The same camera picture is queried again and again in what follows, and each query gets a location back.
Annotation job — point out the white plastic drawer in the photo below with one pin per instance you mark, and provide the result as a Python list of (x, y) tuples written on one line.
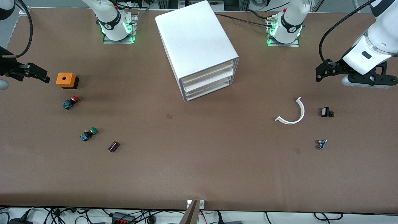
[(206, 74), (208, 90), (207, 82)]

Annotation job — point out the white curved plastic arc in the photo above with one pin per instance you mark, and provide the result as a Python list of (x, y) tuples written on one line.
[(302, 112)]

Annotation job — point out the green push button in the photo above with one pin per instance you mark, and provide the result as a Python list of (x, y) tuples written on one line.
[(88, 134)]

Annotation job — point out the dark purple capacitor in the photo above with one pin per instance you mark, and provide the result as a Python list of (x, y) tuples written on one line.
[(113, 146)]

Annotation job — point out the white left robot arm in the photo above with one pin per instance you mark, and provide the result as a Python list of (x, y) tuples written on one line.
[(382, 34)]

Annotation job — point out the aluminium frame post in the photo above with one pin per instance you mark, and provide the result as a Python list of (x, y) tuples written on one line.
[(24, 11)]

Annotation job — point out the black switch white face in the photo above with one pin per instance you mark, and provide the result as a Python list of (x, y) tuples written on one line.
[(325, 112)]

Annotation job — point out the dark power strip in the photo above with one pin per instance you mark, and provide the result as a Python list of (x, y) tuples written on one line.
[(122, 217)]

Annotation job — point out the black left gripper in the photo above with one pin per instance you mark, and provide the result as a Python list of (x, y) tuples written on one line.
[(337, 66)]

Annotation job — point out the orange box with hole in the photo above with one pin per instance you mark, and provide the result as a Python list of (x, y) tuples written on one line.
[(64, 79)]

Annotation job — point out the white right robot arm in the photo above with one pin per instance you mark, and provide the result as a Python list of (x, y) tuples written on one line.
[(108, 18)]

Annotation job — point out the white drawer cabinet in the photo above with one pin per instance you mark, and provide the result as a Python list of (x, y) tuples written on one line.
[(196, 37)]

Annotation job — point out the red push button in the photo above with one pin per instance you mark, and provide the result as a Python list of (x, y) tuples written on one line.
[(70, 102)]

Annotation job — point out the small metal blue component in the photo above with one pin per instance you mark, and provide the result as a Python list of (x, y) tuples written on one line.
[(322, 144)]

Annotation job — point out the small white bracket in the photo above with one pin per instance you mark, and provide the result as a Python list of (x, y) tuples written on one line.
[(201, 204)]

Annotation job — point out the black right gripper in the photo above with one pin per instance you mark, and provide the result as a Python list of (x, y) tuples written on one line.
[(6, 67)]

